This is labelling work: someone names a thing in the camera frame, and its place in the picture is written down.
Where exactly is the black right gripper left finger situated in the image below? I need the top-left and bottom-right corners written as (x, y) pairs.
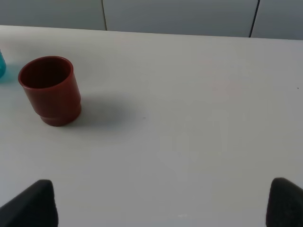
top-left (0, 180), bottom-right (58, 227)

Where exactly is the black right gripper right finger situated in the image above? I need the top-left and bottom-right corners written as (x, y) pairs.
top-left (266, 178), bottom-right (303, 227)

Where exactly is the teal translucent plastic cup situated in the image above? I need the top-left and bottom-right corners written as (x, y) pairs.
top-left (0, 52), bottom-right (7, 78)

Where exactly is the red plastic cup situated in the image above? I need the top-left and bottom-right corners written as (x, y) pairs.
top-left (18, 56), bottom-right (81, 127)

